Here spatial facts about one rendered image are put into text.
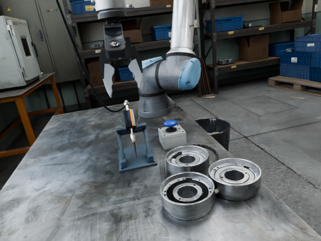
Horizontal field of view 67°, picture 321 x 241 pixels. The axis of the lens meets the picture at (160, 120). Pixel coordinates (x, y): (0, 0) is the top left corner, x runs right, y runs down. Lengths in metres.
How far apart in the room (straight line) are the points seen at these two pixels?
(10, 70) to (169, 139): 2.14
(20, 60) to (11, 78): 0.18
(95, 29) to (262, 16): 3.10
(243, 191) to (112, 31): 0.45
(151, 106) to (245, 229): 0.66
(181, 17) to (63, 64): 3.45
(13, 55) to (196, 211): 2.38
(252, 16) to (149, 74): 4.38
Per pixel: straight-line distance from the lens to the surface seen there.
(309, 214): 1.80
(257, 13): 5.29
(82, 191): 0.62
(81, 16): 3.88
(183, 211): 0.46
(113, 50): 0.56
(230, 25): 4.45
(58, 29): 4.27
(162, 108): 1.00
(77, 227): 0.53
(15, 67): 2.65
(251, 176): 0.54
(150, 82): 0.97
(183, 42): 0.95
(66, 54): 4.27
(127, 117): 0.66
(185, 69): 0.90
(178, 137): 0.71
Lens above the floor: 1.13
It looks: 20 degrees down
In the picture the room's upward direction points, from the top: 7 degrees counter-clockwise
